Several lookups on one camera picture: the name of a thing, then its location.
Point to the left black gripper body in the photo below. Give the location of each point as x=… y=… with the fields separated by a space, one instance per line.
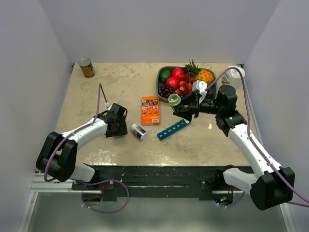
x=120 y=129

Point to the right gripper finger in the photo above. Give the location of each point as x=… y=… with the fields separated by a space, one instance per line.
x=184 y=107
x=184 y=114

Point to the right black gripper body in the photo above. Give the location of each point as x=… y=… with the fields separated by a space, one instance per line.
x=203 y=107

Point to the green pill bottle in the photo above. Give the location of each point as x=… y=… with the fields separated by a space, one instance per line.
x=175 y=103

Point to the teal weekly pill organizer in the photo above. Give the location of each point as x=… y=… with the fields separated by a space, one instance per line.
x=173 y=129

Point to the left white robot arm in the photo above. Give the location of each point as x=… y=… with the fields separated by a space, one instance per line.
x=57 y=157

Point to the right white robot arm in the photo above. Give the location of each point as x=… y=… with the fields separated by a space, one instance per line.
x=270 y=184

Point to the red cherry cluster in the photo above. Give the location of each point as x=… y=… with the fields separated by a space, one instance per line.
x=185 y=85

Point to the white blue pill bottle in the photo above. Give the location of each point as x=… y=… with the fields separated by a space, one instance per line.
x=138 y=131

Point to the dark grape bunch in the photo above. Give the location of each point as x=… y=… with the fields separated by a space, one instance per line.
x=165 y=91

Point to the red apple lower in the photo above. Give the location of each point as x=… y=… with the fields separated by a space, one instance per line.
x=173 y=82

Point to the red apple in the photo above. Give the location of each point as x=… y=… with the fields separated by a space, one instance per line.
x=177 y=72
x=173 y=82

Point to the small pineapple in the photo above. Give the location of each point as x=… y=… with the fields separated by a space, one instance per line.
x=198 y=73

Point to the orange cardboard box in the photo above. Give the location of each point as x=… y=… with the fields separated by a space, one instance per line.
x=150 y=111

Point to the red apple upper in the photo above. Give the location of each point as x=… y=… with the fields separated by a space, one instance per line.
x=177 y=72

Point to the green lime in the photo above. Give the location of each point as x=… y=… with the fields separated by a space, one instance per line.
x=165 y=75

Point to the grey fruit tray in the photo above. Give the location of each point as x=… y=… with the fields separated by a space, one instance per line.
x=185 y=100

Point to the tin can yellow label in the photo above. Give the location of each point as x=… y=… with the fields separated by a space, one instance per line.
x=86 y=67

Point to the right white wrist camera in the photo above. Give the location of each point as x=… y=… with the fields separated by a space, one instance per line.
x=199 y=88

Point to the aluminium rail frame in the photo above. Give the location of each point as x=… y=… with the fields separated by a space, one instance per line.
x=48 y=184

